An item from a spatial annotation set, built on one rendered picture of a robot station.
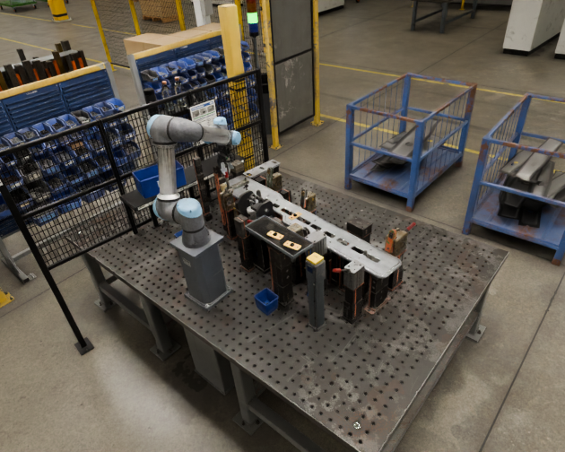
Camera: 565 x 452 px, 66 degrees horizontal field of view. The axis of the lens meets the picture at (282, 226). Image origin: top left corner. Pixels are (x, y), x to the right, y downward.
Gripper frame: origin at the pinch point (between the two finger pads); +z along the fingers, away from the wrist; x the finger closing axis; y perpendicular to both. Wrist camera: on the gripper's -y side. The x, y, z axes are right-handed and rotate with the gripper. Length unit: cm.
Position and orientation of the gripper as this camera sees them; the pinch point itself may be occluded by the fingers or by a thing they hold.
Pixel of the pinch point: (225, 171)
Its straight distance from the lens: 274.2
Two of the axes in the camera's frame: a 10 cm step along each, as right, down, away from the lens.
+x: 7.3, -4.3, 5.2
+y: 6.8, 3.9, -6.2
